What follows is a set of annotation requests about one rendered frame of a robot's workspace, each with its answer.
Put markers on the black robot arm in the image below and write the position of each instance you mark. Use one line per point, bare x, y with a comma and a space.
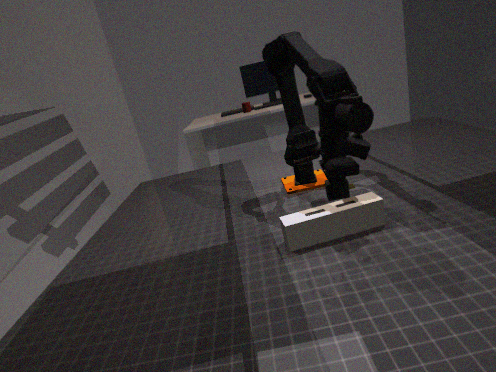
326, 80

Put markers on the black two-prong plug charger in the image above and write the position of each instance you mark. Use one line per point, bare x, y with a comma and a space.
345, 192

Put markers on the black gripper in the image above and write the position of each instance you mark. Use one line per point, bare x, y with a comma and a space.
335, 166

